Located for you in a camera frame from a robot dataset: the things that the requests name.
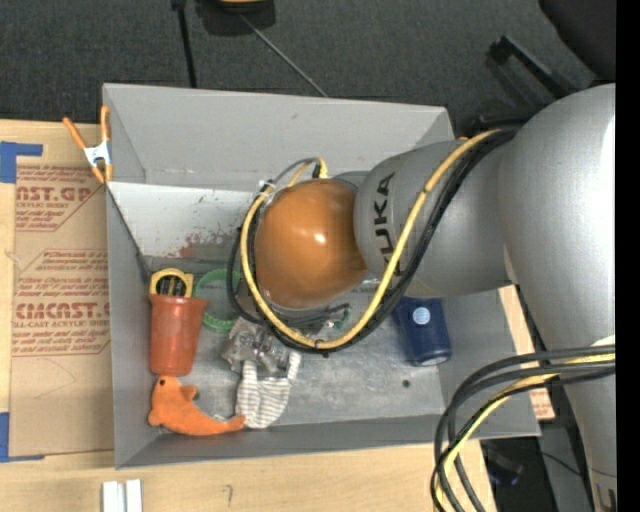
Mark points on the clear crumpled plastic bottle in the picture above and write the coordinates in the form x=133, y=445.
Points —
x=247, y=347

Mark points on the grey metal bin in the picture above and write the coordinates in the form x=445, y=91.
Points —
x=350, y=385

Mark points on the grey striped cloth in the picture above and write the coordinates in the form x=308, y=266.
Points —
x=265, y=400

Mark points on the dark blue can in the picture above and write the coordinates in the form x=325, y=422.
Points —
x=425, y=335

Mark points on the red-orange plastic cup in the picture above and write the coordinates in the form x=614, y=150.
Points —
x=172, y=335

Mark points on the yellow and black square box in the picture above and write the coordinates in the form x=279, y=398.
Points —
x=172, y=285

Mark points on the orange toy fish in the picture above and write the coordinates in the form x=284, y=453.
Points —
x=180, y=412

